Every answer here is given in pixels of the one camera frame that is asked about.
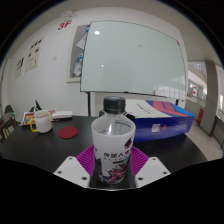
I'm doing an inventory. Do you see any flat round red coaster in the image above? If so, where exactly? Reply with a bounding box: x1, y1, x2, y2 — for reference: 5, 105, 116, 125
57, 125, 79, 140

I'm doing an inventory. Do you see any black bag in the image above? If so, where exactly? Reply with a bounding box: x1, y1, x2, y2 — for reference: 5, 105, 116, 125
29, 99, 43, 113

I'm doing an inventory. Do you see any large whiteboard on stand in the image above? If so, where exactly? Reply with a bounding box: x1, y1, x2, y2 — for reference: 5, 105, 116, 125
79, 20, 188, 118

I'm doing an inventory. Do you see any rainbow printed flat box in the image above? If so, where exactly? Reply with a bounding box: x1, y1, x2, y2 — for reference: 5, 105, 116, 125
20, 109, 56, 126

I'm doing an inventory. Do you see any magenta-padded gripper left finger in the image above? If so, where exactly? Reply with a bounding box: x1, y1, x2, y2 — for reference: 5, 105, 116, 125
53, 144, 98, 188

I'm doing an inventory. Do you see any dark chair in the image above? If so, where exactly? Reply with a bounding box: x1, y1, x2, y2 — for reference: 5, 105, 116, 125
3, 104, 15, 115

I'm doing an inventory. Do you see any wooden chair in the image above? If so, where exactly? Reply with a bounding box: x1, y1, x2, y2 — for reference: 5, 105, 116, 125
0, 112, 19, 143

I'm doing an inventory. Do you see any white mug with yellow handle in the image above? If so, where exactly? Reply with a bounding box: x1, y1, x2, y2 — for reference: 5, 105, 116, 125
28, 109, 54, 134

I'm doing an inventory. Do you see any clear bottle with printed label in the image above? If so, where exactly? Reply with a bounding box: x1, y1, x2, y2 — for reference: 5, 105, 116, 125
90, 95, 137, 186

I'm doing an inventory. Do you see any small white wall poster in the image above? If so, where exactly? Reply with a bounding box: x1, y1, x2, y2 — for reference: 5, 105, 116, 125
13, 56, 25, 80

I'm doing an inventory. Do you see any large white wall poster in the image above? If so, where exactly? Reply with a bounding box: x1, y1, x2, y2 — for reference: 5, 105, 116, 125
24, 36, 45, 73

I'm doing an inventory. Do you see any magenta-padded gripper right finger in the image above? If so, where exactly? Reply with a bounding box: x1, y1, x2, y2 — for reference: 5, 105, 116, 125
128, 145, 172, 188

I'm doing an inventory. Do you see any blue and white cardboard box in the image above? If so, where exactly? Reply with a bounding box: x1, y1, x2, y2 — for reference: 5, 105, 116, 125
124, 99, 196, 144

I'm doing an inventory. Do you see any grey pin board with papers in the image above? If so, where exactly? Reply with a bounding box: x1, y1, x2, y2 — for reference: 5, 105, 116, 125
65, 23, 91, 84

